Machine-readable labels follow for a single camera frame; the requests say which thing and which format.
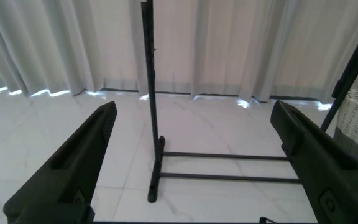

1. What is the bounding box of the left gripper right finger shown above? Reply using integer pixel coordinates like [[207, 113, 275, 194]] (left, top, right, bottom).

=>
[[270, 100, 358, 224]]

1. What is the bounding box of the black clothes rack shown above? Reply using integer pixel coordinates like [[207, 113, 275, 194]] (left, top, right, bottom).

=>
[[140, 0, 358, 203]]

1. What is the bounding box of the white curtain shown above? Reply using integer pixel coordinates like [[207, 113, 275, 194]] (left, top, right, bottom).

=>
[[0, 0, 358, 104]]

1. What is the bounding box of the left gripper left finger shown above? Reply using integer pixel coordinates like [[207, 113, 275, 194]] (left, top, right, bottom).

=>
[[3, 100, 118, 224]]

